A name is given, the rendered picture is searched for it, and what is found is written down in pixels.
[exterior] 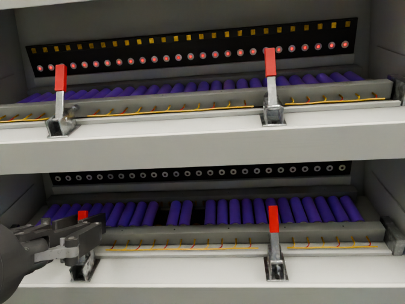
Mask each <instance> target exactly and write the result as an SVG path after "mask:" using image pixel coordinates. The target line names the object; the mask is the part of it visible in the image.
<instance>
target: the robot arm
mask: <svg viewBox="0 0 405 304"><path fill-rule="evenodd" d="M104 233H106V222H105V213H100V214H96V215H93V216H91V217H87V218H83V219H81V220H78V214H75V215H71V216H68V217H64V218H61V219H57V220H54V221H52V225H51V218H41V224H40V225H38V226H34V225H33V224H27V225H25V226H20V227H16V228H13V229H8V228H7V227H5V226H4V225H2V224H0V304H2V303H4V302H5V301H6V300H8V299H9V298H10V297H11V296H12V295H13V294H14V292H15V291H16V290H17V288H18V286H19V285H20V283H21V282H22V279H23V278H24V276H26V275H28V274H31V273H33V272H34V271H35V270H38V269H40V268H43V267H44V266H45V265H46V264H48V263H51V262H52V261H53V260H54V259H60V263H65V266H68V267H72V266H74V265H77V264H78V262H79V258H81V257H82V256H84V255H85V254H86V253H88V252H90V251H91V250H92V249H94V248H95V247H97V246H98V245H100V244H101V243H102V234H104Z"/></svg>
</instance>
